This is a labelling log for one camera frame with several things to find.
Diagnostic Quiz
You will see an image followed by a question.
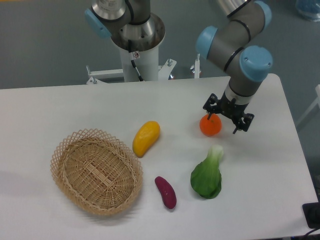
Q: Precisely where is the woven wicker basket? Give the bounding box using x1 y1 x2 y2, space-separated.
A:
50 129 143 216

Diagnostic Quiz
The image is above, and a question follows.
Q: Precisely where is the black device at table edge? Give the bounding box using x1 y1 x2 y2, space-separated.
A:
302 202 320 229

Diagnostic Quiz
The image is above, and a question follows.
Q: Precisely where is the yellow mango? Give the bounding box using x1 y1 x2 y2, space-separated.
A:
132 121 161 158

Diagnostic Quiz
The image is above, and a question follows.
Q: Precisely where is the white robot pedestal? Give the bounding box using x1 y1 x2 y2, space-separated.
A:
85 12 203 85

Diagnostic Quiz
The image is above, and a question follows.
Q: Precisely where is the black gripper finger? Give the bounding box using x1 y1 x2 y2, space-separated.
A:
202 93 221 120
232 112 255 134

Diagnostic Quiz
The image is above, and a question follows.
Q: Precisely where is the green bok choy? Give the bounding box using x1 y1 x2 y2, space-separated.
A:
190 144 224 199

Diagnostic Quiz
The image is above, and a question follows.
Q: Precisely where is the white frame at right edge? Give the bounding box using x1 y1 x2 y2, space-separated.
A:
295 84 320 132

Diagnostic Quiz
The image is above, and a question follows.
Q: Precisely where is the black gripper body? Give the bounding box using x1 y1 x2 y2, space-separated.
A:
217 93 247 123

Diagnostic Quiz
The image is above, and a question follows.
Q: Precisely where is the black cable on pedestal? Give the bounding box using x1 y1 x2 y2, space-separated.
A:
127 39 145 82

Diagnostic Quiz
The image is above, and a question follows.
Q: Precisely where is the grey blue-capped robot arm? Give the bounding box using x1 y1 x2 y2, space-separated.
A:
84 0 273 132

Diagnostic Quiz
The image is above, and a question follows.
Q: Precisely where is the orange fruit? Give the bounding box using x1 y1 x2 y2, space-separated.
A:
199 114 222 137

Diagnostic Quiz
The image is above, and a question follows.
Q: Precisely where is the purple sweet potato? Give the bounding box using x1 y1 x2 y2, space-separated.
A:
154 176 177 210

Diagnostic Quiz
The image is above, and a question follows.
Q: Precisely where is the blue object top right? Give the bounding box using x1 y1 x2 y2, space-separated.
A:
295 0 320 22

